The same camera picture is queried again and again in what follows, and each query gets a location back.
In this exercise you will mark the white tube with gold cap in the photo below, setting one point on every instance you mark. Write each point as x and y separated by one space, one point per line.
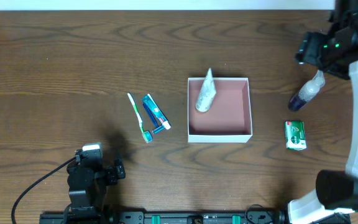
207 93

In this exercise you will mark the white box with pink interior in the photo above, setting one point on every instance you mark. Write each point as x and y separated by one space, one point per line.
229 119

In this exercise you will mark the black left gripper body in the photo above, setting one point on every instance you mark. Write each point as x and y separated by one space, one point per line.
117 171

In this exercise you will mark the green and white toothbrush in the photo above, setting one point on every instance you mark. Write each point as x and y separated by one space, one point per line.
145 134

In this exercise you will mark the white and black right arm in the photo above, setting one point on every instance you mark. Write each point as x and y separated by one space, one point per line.
336 192

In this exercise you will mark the clear bottle with blue liquid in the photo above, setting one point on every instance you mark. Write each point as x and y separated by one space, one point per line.
307 92

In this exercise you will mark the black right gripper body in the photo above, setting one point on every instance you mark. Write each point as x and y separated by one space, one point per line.
305 48

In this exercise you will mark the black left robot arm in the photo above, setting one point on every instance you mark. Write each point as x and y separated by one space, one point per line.
89 175

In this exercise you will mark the teal toothpaste tube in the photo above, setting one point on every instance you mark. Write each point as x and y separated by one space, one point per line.
156 111

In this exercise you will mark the green Dettol soap box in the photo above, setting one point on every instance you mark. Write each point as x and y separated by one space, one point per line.
295 135

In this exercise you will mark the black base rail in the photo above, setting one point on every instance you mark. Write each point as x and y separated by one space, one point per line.
258 216

